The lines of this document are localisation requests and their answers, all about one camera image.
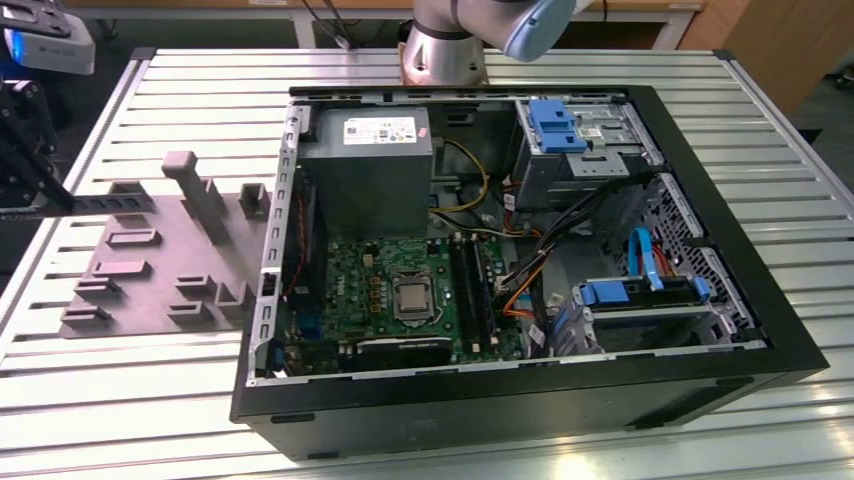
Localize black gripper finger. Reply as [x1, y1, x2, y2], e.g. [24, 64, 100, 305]
[0, 79, 78, 216]
[0, 172, 52, 211]

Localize dark blue RAM stick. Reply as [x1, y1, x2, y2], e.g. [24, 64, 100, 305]
[0, 193, 160, 220]

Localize black RAM slot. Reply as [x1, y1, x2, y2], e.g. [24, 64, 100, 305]
[448, 231, 483, 353]
[468, 231, 501, 347]

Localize grey parts rack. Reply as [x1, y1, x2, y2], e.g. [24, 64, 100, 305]
[57, 151, 272, 342]

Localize grey power supply unit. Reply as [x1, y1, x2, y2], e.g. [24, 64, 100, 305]
[296, 106, 436, 239]

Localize green motherboard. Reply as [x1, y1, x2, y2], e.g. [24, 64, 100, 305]
[283, 232, 535, 376]

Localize silver CPU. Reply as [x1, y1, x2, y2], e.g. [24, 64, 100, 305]
[397, 285, 432, 311]

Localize CPU socket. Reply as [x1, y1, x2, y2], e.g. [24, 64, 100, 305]
[388, 269, 440, 326]

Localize black graphics card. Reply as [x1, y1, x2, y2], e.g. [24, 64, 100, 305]
[337, 334, 453, 372]

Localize blue plastic drive carrier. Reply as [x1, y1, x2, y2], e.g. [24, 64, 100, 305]
[524, 99, 589, 155]

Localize black open PC case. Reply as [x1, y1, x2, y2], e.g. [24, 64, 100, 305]
[228, 83, 831, 462]

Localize metal drive cage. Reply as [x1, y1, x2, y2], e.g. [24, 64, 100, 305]
[511, 97, 667, 212]

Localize hard disk in blue carrier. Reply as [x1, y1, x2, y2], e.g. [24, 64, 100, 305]
[576, 277, 710, 309]

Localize white framed desk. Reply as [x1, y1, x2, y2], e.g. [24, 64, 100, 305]
[285, 0, 708, 51]

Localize metal disk bay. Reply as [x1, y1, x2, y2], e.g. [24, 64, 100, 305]
[571, 277, 730, 354]

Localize wooden cabinet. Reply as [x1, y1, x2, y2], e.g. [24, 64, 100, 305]
[676, 0, 854, 119]

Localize black chair base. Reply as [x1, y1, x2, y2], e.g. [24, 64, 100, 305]
[823, 64, 854, 94]

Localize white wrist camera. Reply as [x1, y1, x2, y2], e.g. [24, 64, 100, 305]
[0, 0, 96, 76]

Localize red wire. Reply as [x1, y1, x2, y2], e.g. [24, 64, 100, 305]
[284, 192, 316, 302]

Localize yellow wires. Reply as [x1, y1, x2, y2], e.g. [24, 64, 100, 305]
[428, 139, 493, 217]

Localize orange wire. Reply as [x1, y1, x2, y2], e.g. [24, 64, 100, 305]
[501, 282, 536, 320]

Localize black cable bundle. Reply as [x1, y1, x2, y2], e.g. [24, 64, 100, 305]
[496, 172, 662, 294]

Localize blue wire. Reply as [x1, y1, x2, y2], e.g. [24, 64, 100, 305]
[626, 227, 667, 292]

